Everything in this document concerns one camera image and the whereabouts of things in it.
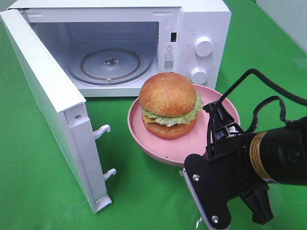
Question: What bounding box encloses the lower white microwave knob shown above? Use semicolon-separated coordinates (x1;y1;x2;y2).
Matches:
190;68;208;85

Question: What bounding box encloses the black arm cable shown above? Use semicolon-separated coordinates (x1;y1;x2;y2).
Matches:
219;69;307;135

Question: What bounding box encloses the burger with lettuce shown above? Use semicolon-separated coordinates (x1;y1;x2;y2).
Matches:
139;72;203;139

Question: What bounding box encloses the pink round plate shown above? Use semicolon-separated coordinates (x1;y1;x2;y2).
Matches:
127;83;240;168

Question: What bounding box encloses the white microwave oven body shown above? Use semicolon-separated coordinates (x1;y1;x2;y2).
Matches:
5;0;231;97

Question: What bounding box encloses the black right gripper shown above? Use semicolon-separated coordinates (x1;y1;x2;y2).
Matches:
203;102;274;224

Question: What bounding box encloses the glass microwave turntable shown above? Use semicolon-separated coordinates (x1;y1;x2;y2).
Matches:
67;40;157;86

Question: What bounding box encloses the white microwave door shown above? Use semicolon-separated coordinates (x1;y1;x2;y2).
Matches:
0;10;116;213

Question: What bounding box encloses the white microwave knob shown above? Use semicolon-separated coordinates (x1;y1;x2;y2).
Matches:
194;36;213;57
190;68;208;85

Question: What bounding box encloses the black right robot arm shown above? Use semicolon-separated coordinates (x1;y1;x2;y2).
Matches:
203;96;307;224

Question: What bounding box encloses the upper white microwave knob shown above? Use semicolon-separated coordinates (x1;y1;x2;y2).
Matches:
194;36;213;57

